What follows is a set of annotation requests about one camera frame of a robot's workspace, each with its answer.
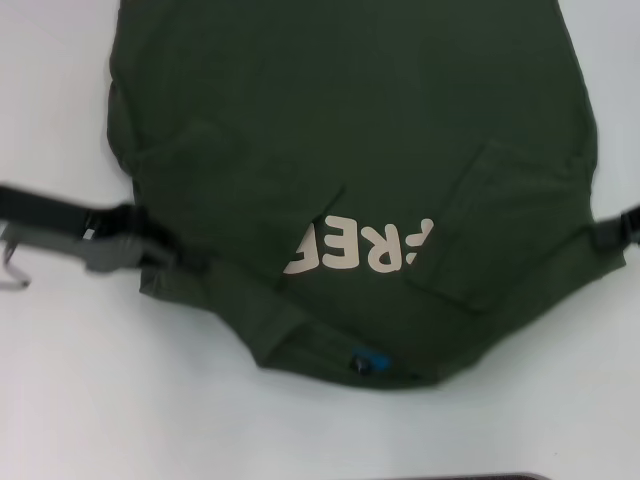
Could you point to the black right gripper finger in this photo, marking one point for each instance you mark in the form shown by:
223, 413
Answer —
617, 227

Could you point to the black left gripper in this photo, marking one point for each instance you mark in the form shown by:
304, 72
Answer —
60, 225

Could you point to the dark green FREE! t-shirt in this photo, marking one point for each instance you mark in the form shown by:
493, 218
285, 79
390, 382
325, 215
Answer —
350, 100

